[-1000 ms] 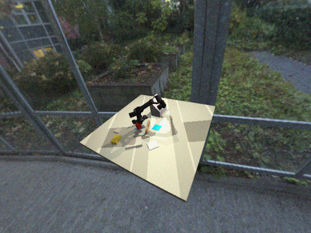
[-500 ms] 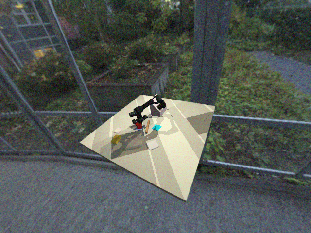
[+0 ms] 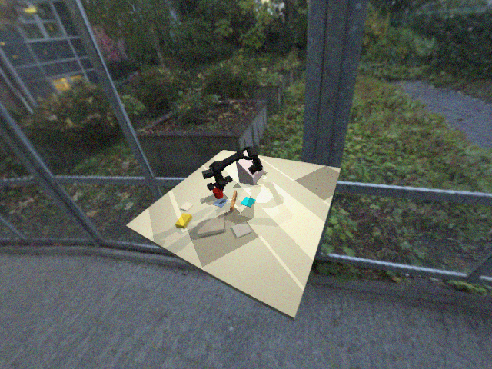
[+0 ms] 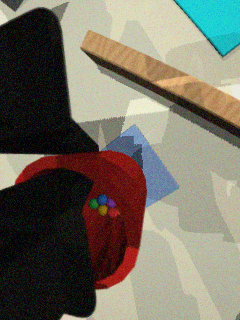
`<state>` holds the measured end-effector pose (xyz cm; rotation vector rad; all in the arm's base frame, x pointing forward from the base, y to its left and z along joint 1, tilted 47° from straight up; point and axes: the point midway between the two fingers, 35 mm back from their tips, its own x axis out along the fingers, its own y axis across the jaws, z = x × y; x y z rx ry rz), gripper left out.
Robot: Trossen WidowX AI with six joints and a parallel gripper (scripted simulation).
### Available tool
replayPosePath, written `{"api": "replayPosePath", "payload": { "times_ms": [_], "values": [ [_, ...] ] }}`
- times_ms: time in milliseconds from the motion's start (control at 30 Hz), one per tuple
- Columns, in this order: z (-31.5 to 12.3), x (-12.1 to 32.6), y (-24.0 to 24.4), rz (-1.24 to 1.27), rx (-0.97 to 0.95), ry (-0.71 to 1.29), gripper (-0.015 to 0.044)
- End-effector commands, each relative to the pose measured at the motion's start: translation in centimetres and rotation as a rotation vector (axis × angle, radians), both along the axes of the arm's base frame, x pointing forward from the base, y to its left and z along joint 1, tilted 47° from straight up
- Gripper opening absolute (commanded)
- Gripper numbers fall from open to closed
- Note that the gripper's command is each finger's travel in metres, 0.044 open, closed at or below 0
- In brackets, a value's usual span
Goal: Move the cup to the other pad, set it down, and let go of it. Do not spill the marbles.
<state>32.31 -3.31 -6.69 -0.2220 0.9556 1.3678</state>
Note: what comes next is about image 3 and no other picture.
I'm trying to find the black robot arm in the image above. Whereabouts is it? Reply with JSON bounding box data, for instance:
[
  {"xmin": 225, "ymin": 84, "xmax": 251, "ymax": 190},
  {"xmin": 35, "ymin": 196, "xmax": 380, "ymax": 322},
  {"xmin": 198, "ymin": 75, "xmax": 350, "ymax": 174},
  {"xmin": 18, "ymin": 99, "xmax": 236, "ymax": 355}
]
[{"xmin": 202, "ymin": 146, "xmax": 263, "ymax": 188}]

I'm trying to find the dark red cup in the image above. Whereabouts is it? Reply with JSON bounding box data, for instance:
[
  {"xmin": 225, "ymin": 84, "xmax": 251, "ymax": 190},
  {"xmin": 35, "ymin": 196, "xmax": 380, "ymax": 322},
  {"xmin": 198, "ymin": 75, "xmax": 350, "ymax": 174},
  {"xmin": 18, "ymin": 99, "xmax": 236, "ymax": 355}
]
[{"xmin": 212, "ymin": 187, "xmax": 224, "ymax": 199}]

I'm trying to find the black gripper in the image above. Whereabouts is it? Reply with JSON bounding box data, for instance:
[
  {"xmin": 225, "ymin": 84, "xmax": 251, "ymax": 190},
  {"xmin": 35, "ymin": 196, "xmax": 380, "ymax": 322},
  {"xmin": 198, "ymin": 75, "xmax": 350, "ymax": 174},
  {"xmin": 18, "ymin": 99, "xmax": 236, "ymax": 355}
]
[{"xmin": 207, "ymin": 174, "xmax": 233, "ymax": 191}]

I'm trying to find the white flat bar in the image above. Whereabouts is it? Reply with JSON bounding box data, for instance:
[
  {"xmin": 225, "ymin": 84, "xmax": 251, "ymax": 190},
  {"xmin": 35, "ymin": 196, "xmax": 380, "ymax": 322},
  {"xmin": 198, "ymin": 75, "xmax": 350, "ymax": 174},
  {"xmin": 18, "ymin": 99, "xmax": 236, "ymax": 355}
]
[{"xmin": 180, "ymin": 202, "xmax": 193, "ymax": 211}]

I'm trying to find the yellow rectangular bar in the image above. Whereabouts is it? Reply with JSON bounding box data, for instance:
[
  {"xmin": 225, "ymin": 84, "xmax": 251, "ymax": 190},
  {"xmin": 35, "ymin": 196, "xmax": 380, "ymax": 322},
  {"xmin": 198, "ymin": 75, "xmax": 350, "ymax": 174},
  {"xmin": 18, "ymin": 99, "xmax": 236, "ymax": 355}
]
[{"xmin": 175, "ymin": 214, "xmax": 192, "ymax": 228}]

